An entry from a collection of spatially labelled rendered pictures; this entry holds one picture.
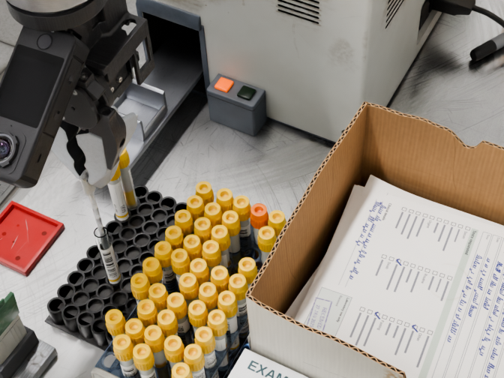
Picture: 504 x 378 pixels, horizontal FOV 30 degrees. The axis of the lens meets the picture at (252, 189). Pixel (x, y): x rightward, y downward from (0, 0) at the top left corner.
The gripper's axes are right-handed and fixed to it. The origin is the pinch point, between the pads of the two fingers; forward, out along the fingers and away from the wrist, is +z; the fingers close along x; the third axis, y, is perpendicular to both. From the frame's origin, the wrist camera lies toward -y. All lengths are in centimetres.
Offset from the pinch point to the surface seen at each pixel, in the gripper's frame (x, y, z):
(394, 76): -14.4, 35.1, 13.5
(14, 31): 108, 93, 105
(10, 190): 78, 50, 105
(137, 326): -8.6, -7.4, 6.4
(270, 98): -3.5, 26.3, 13.7
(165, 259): -7.1, -0.5, 6.7
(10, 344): 3.6, -11.5, 13.1
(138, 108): 8.9, 18.7, 13.7
